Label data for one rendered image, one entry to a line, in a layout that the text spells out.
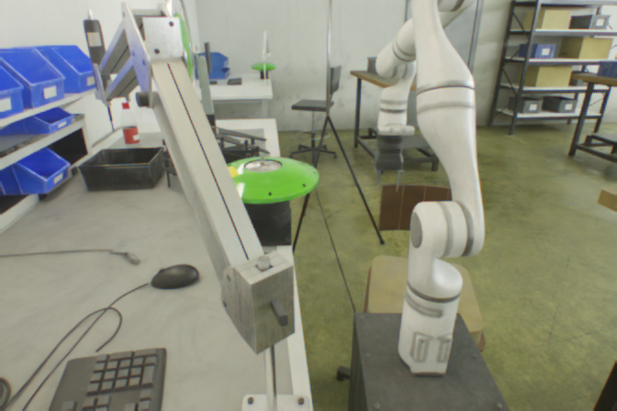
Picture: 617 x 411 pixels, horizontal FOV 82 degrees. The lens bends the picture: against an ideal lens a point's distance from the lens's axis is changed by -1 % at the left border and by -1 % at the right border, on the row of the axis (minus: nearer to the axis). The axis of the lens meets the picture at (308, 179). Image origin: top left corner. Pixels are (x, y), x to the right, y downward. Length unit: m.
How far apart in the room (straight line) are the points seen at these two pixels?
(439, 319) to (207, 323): 0.43
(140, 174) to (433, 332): 1.07
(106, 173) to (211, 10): 4.40
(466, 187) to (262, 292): 0.37
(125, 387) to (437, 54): 0.71
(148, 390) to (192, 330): 0.14
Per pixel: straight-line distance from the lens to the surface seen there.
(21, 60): 1.59
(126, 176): 1.42
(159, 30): 0.55
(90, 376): 0.73
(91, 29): 1.05
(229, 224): 0.45
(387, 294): 1.30
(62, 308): 0.93
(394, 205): 1.45
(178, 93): 0.53
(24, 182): 1.45
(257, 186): 0.91
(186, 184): 0.51
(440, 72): 0.63
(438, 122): 0.61
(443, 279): 0.65
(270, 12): 5.58
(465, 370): 0.82
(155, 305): 0.85
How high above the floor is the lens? 1.44
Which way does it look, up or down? 22 degrees down
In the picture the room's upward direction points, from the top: straight up
